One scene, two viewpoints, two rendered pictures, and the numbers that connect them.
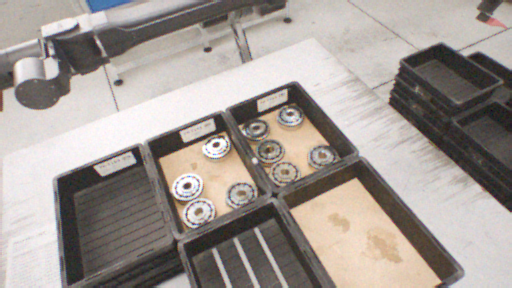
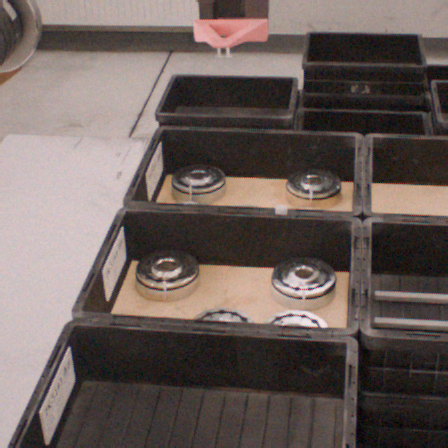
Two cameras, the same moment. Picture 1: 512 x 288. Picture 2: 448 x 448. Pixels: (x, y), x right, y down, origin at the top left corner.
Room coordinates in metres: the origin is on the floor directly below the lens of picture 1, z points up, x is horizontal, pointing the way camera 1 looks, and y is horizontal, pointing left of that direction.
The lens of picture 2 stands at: (0.09, 1.14, 1.70)
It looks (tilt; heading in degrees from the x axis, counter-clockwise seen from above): 31 degrees down; 297
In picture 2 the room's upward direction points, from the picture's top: 2 degrees counter-clockwise
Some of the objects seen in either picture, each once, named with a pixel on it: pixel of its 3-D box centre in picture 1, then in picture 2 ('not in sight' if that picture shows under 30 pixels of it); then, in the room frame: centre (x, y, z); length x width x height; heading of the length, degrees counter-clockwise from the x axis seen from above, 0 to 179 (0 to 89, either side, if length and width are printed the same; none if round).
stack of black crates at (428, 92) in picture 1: (434, 102); (231, 161); (1.23, -1.04, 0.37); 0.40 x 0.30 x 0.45; 20
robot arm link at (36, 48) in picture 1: (33, 62); not in sight; (0.48, 0.34, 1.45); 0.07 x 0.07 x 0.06; 21
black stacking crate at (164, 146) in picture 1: (206, 176); (227, 297); (0.61, 0.17, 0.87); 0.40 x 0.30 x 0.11; 19
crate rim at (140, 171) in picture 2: (287, 131); (250, 172); (0.71, -0.11, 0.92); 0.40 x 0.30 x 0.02; 19
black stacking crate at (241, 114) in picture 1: (287, 141); (250, 196); (0.71, -0.11, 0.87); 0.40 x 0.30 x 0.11; 19
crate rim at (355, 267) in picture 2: (203, 167); (225, 269); (0.61, 0.17, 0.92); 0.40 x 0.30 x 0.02; 19
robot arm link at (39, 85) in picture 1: (57, 68); not in sight; (0.46, 0.30, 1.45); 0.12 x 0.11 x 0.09; 111
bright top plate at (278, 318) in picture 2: (199, 213); (294, 333); (0.49, 0.20, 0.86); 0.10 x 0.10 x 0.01
